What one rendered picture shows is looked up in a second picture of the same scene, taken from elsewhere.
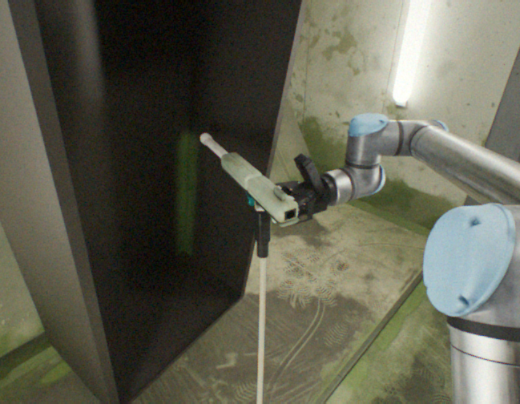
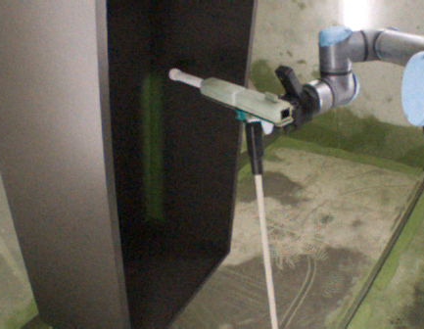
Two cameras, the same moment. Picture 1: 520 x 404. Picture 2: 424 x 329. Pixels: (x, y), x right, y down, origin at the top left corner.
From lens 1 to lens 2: 0.37 m
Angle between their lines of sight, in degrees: 10
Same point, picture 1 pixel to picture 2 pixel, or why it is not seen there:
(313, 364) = (315, 316)
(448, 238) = (412, 74)
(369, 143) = (340, 51)
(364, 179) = (342, 85)
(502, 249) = not seen: outside the picture
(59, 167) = (103, 77)
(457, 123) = not seen: hidden behind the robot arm
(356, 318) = (352, 265)
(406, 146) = (371, 50)
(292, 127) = not seen: hidden behind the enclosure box
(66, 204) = (104, 114)
